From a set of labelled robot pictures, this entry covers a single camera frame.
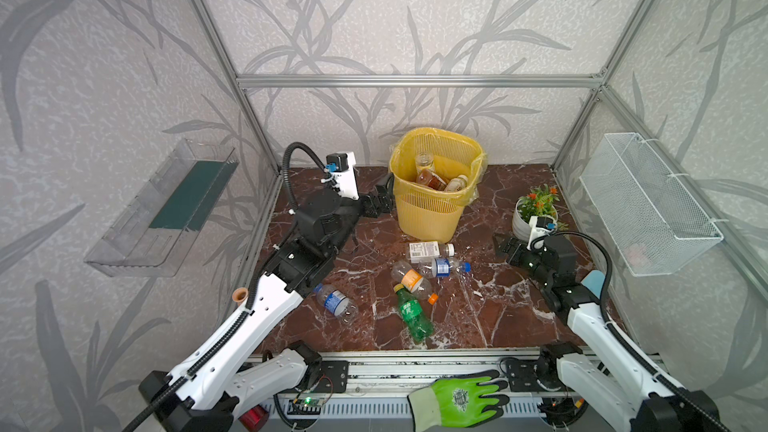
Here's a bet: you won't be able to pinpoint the clear bottle blue label left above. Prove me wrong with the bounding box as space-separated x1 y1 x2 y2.
313 284 358 324

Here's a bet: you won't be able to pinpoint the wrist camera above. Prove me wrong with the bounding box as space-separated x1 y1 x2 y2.
325 152 359 200
528 216 557 250

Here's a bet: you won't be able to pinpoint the green black work glove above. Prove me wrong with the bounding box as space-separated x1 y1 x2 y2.
407 370 509 432

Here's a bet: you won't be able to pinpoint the white wire mesh basket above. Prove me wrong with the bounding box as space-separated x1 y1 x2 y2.
580 132 724 277

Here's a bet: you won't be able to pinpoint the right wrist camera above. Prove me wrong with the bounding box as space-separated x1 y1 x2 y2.
528 216 557 250

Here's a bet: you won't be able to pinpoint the clear acrylic wall shelf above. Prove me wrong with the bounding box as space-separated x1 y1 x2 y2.
84 139 239 278

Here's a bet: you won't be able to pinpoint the small clear bottle blue label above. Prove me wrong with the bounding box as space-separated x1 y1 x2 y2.
419 257 471 279

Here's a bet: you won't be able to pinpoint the light blue bottle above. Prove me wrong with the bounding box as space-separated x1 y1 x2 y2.
581 270 605 299

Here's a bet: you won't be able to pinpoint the yellow plastic bin liner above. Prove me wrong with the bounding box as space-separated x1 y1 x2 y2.
389 127 487 212

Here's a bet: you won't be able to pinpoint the clear bottle white green label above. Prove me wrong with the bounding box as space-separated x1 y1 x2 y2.
414 152 435 174

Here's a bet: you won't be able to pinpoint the square clear bottle white label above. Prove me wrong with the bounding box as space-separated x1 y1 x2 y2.
407 241 455 263

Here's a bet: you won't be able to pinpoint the green soda bottle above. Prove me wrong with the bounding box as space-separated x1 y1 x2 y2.
393 284 434 343

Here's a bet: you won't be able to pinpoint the green circuit board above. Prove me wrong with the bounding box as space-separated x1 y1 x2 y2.
287 396 330 416

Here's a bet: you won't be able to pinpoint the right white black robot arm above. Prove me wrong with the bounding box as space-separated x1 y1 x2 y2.
493 231 726 431

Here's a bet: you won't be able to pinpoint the small terracotta vase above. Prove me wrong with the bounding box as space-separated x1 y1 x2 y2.
231 287 249 306

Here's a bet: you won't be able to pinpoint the white pot artificial flowers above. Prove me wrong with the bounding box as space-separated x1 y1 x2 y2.
512 184 568 241

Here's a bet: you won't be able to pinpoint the yellow red label tea bottle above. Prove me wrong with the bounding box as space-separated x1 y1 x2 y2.
416 168 447 191

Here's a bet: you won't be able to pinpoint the clear bottle orange label cap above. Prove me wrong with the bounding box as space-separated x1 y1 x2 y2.
391 260 439 305

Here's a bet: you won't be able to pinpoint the yellow slatted waste bin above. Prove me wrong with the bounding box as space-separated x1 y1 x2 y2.
389 127 485 244

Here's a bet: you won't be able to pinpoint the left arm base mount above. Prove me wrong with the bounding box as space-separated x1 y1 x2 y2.
287 359 350 394

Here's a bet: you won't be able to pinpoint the orange white milk tea bottle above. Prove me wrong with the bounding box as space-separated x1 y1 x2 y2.
444 174 469 193

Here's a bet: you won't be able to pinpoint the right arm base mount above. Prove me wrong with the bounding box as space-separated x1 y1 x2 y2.
499 355 565 392

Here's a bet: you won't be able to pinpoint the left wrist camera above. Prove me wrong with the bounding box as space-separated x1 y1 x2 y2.
325 152 359 200

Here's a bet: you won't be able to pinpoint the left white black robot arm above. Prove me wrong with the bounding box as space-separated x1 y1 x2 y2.
125 142 395 431

